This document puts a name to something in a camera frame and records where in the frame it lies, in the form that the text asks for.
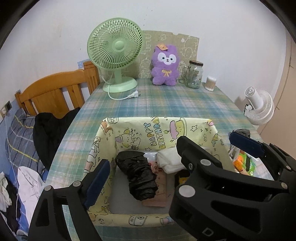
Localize orange green packaged item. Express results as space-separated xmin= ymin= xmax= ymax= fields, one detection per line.
xmin=233 ymin=150 xmax=255 ymax=176

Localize pink cartoon sock pack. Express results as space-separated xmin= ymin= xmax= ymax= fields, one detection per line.
xmin=142 ymin=161 xmax=167 ymax=207

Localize white socks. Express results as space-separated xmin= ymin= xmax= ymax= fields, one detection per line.
xmin=157 ymin=147 xmax=185 ymax=174

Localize black fabric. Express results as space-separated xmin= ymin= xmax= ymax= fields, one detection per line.
xmin=115 ymin=151 xmax=158 ymax=201

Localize yellow cartoon sock pack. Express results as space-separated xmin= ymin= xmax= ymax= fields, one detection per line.
xmin=175 ymin=172 xmax=190 ymax=187

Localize beige wooden door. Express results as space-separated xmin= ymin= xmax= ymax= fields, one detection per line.
xmin=257 ymin=32 xmax=295 ymax=156

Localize white clothes on bed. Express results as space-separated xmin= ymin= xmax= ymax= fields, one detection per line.
xmin=1 ymin=166 xmax=45 ymax=234

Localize white standing fan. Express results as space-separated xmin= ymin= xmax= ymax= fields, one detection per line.
xmin=244 ymin=86 xmax=274 ymax=126

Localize yellow cartoon storage box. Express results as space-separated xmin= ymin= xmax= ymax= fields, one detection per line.
xmin=84 ymin=116 xmax=234 ymax=227

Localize blue plaid pillow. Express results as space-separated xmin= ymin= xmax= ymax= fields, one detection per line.
xmin=5 ymin=108 xmax=46 ymax=176

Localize black garment on bed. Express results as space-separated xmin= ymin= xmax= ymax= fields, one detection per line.
xmin=33 ymin=108 xmax=80 ymax=170

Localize cotton swab container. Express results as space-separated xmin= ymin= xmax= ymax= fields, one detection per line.
xmin=204 ymin=76 xmax=217 ymax=91

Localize plaid tablecloth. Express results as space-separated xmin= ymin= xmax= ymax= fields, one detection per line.
xmin=45 ymin=78 xmax=263 ymax=241

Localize glass mason jar mug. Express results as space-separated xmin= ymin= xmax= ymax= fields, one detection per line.
xmin=179 ymin=60 xmax=204 ymax=89

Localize wooden bed headboard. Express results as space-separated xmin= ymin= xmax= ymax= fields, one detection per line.
xmin=15 ymin=61 xmax=100 ymax=118

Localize purple plush toy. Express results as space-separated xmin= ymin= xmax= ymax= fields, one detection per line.
xmin=151 ymin=44 xmax=180 ymax=86

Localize patterned cardboard backdrop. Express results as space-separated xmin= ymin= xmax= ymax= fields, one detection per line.
xmin=135 ymin=30 xmax=199 ymax=78

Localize green desk fan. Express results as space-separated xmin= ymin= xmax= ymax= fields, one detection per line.
xmin=87 ymin=18 xmax=143 ymax=93

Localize wall power outlet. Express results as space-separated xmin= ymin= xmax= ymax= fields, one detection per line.
xmin=1 ymin=101 xmax=12 ymax=118

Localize white fan power cord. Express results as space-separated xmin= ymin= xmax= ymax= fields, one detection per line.
xmin=101 ymin=69 xmax=141 ymax=101

